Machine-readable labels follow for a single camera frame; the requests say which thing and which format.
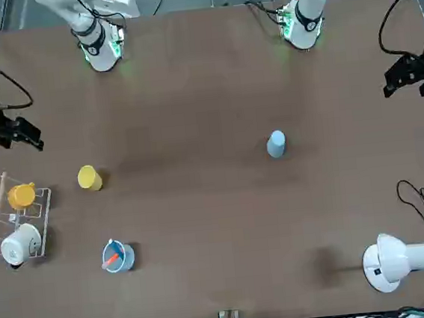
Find yellow plastic cup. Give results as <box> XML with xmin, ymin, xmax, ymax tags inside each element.
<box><xmin>76</xmin><ymin>163</ymin><xmax>104</xmax><ymax>194</ymax></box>

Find blue plastic cup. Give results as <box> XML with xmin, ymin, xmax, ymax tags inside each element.
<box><xmin>264</xmin><ymin>129</ymin><xmax>289</xmax><ymax>160</ymax></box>

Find clear measuring cup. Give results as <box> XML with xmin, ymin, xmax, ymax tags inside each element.
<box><xmin>99</xmin><ymin>236</ymin><xmax>136</xmax><ymax>275</ymax></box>

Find orange-yellow mug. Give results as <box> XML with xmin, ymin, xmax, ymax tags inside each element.
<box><xmin>6</xmin><ymin>181</ymin><xmax>38</xmax><ymax>212</ymax></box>

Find white mug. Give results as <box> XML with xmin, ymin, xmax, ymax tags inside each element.
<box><xmin>0</xmin><ymin>221</ymin><xmax>45</xmax><ymax>268</ymax></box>

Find blue pen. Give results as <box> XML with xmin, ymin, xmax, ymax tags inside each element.
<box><xmin>108</xmin><ymin>237</ymin><xmax>127</xmax><ymax>260</ymax></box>

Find orange-red marker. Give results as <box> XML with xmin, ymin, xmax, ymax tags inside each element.
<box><xmin>101</xmin><ymin>252</ymin><xmax>123</xmax><ymax>270</ymax></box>

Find white control box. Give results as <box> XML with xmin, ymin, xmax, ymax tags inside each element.
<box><xmin>94</xmin><ymin>0</ymin><xmax>141</xmax><ymax>21</ymax></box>

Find white desk lamp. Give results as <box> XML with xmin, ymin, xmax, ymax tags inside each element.
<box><xmin>359</xmin><ymin>229</ymin><xmax>424</xmax><ymax>296</ymax></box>

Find black base cable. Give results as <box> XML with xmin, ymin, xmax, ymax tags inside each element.
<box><xmin>244</xmin><ymin>0</ymin><xmax>286</xmax><ymax>28</ymax></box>

